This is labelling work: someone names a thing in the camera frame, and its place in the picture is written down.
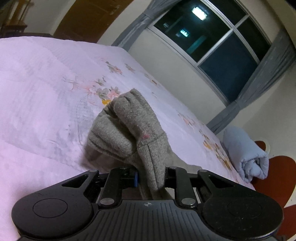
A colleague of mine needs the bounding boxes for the red wooden headboard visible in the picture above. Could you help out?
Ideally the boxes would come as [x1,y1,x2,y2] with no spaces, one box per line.
[251,140,296,237]

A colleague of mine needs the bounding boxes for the pink floral bed sheet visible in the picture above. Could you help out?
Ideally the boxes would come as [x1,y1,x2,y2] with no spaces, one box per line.
[1,37,244,240]

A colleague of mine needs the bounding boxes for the grey curtain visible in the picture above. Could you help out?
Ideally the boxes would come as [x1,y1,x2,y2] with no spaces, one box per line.
[207,29,295,134]
[112,0,180,51]

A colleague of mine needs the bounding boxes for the right grey curtain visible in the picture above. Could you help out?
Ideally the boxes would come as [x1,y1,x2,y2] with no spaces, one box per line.
[207,29,295,134]

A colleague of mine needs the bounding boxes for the grey pants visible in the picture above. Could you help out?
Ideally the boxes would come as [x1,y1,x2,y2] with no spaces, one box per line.
[87,89,201,200]

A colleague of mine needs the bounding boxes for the wooden chair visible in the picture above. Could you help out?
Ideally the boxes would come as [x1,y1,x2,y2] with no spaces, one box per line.
[1,1,33,38]

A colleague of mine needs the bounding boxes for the rolled light blue duvet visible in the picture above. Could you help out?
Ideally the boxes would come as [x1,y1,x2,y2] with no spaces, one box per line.
[222,126,269,183]

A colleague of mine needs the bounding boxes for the left grey curtain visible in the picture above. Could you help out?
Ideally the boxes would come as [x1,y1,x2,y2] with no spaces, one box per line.
[112,0,180,51]

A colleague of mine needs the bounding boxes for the aluminium sliding window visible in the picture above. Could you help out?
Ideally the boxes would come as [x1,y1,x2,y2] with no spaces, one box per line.
[148,1,271,105]

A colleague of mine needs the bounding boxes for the brown wooden door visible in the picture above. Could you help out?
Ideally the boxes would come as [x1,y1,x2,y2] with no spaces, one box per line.
[53,0,132,43]

